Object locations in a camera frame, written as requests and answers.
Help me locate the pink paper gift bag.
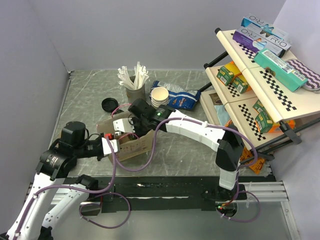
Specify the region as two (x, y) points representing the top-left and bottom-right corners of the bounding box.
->
(96, 111), (155, 162)

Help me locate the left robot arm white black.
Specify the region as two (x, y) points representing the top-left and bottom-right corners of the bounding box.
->
(0, 121), (109, 240)

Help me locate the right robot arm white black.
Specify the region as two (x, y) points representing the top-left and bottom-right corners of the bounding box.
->
(128, 98), (244, 199)

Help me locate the stack of green paper cups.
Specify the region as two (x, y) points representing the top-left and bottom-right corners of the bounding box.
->
(151, 87), (169, 108)

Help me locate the stack of black lids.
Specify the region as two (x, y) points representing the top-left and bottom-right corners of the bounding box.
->
(101, 97), (119, 113)

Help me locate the blue chips bag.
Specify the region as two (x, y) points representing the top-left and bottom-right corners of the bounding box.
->
(149, 80), (201, 110)

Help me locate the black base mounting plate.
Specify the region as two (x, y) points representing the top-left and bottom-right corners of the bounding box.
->
(67, 175), (248, 214)

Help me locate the green yellow box upper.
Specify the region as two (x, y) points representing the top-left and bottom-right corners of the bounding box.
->
(216, 61), (242, 86)

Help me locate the green yellow box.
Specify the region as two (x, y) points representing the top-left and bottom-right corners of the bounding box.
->
(232, 74), (252, 94)
(216, 61), (242, 86)

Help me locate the orange snack packet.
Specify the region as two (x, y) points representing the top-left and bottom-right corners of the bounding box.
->
(240, 147), (266, 174)

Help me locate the beige tiered shelf rack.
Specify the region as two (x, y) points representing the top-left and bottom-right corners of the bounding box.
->
(200, 28), (320, 151)

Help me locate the green box lower shelf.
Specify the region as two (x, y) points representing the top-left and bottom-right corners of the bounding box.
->
(253, 99), (274, 133)

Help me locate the orange chips bag lower shelf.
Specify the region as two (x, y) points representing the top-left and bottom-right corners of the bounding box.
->
(268, 119), (296, 133)

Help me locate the purple toothpaste box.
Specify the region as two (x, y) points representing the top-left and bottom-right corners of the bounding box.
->
(232, 26), (291, 58)

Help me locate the blue toothpaste box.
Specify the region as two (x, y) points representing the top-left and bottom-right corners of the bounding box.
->
(241, 14), (290, 41)

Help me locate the teal box with barcode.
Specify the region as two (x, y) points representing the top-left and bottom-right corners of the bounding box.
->
(254, 49), (308, 92)

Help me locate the purple wavy striped pouch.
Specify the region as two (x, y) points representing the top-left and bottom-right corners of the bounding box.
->
(286, 59), (320, 93)

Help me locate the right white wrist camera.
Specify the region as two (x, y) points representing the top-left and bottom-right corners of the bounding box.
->
(113, 117), (135, 133)

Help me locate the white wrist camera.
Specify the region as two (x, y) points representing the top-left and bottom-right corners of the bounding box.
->
(101, 135), (120, 157)
(113, 117), (135, 133)

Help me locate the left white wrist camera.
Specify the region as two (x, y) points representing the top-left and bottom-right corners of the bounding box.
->
(101, 135), (120, 157)

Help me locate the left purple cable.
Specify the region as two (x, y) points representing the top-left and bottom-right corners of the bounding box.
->
(12, 136), (131, 240)

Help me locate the purple cable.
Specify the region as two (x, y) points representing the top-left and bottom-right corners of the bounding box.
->
(115, 118), (263, 223)
(12, 136), (131, 240)

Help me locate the aluminium rail frame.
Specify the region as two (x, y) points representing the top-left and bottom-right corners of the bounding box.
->
(12, 180), (301, 240)

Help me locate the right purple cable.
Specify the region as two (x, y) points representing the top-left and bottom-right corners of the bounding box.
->
(115, 118), (263, 223)

